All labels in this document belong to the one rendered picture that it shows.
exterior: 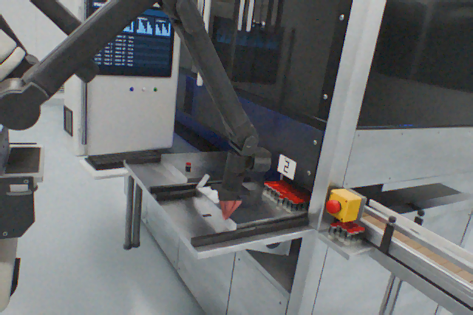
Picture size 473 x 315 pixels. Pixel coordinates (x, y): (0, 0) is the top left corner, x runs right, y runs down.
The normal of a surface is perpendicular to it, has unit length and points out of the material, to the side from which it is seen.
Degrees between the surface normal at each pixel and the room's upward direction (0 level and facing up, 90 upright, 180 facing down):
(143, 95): 90
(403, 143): 90
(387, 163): 90
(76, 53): 93
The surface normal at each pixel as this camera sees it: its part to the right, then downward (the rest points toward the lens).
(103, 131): 0.63, 0.33
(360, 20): -0.85, 0.06
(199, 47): 0.43, 0.49
